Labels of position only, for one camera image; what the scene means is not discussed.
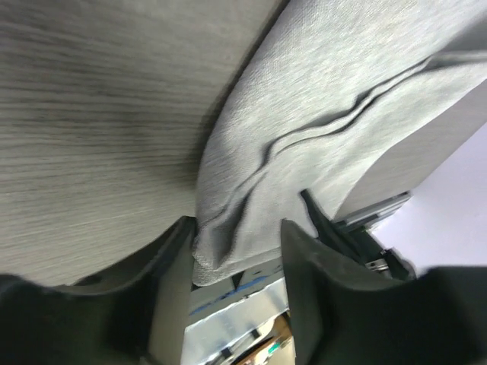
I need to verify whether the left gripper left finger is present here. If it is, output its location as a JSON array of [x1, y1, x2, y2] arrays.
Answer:
[[1, 217, 196, 364]]

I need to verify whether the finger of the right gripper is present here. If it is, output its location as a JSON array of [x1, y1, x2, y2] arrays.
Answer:
[[300, 189, 416, 281]]

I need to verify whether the grey cloth napkin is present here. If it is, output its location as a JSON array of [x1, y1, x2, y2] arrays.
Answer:
[[193, 1, 486, 286]]

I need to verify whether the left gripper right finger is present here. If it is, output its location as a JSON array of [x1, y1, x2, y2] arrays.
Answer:
[[281, 220, 486, 364]]

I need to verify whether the aluminium frame rail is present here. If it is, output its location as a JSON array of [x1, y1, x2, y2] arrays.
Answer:
[[335, 192, 411, 230]]

